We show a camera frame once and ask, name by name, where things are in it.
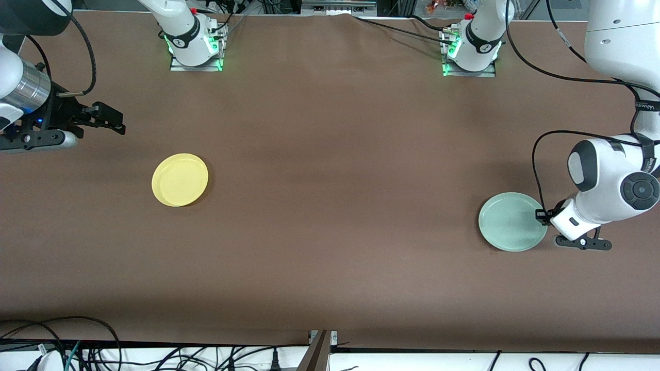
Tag yellow round plate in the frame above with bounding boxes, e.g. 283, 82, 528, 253
151, 153, 209, 208

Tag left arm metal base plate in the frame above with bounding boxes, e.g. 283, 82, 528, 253
441, 28, 497, 78

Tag long black table cable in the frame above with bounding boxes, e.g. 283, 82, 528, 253
352, 14, 458, 46

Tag large black looped cable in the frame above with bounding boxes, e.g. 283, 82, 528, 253
0, 315, 122, 371

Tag white lower bench surface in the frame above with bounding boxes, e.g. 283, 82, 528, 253
0, 344, 660, 371

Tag teal cable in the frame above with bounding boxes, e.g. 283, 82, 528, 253
64, 340, 82, 371

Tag colourful background objects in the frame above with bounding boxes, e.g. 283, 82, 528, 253
425, 0, 467, 14

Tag pale green round plate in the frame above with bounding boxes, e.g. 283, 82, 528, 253
478, 192, 548, 252

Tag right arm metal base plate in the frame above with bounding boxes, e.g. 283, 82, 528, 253
170, 25, 228, 72

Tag aluminium profile post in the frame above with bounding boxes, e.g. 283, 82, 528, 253
296, 330, 338, 371

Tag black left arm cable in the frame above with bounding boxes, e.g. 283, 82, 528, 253
505, 0, 660, 214

